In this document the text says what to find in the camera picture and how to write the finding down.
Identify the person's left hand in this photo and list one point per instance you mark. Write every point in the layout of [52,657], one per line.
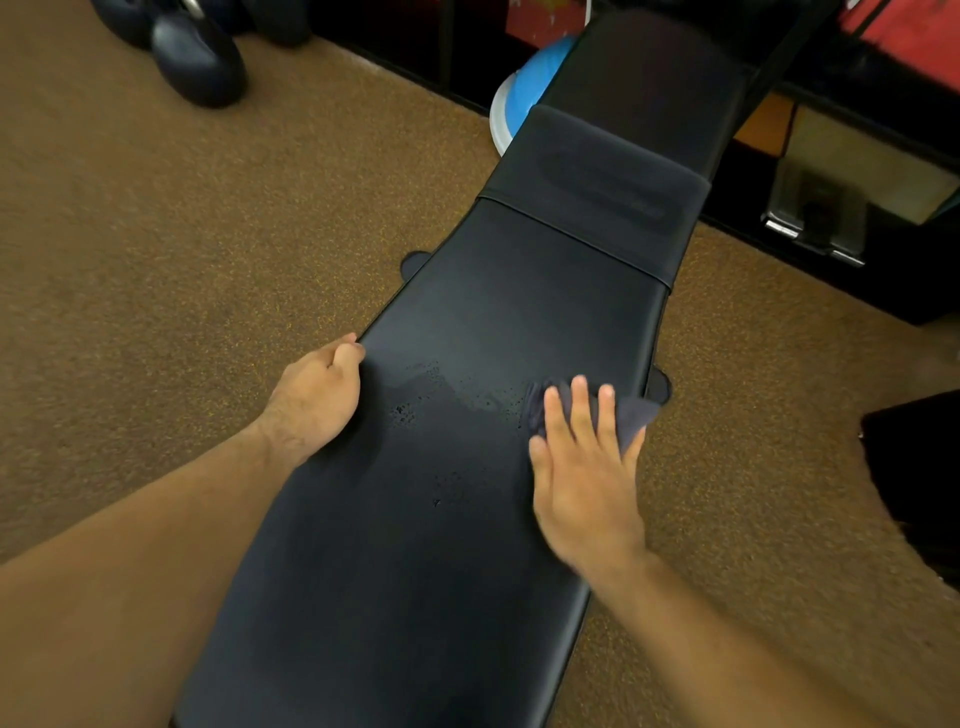
[315,401]

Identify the person's right hand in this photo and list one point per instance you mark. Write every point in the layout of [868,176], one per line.
[589,502]

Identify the dark grey cleaning cloth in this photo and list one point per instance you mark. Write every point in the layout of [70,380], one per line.
[634,416]

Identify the black padded workout bench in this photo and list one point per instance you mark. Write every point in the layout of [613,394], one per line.
[525,315]

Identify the person's left forearm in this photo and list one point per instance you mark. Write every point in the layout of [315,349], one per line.
[127,570]

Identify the person's right forearm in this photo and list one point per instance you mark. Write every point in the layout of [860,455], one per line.
[712,652]

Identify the person's black shorts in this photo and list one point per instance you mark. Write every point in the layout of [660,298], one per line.
[919,487]

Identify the black storage shelf rack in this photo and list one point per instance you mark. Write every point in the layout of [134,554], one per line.
[446,45]

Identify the blue balance trainer dome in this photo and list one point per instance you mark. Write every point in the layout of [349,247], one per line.
[532,82]

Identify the orange block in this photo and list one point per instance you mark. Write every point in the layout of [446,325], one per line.
[765,124]

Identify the red patterned box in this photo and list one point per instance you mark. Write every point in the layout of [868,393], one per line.
[544,22]

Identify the beige panel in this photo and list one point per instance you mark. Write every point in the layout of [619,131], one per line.
[877,165]

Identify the red bag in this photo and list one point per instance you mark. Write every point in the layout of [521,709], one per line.
[911,30]

